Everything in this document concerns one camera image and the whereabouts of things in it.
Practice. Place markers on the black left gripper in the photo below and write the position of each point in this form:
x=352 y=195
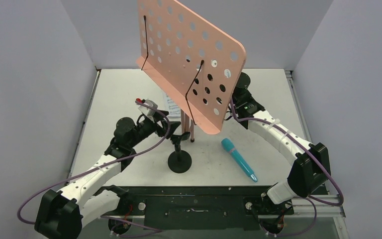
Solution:
x=159 y=116

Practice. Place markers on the pink perforated music stand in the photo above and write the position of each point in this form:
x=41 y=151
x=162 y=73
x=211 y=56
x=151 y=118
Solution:
x=194 y=62

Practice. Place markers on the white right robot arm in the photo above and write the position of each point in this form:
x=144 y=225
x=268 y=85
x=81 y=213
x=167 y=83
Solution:
x=310 y=166

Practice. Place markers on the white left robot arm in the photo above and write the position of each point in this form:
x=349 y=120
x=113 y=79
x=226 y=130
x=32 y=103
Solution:
x=63 y=214

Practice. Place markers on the white sheet music paper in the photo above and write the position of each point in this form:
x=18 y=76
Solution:
x=173 y=109

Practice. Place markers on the black microphone stand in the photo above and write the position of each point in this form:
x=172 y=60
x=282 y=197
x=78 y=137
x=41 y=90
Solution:
x=179 y=161

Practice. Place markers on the turquoise toy microphone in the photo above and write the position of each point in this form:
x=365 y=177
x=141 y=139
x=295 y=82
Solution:
x=230 y=148

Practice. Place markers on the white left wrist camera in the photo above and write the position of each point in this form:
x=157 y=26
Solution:
x=147 y=108

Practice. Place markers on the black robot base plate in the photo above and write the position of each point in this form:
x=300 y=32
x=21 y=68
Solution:
x=188 y=208

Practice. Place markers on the aluminium frame rail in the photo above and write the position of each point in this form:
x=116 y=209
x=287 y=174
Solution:
x=316 y=206

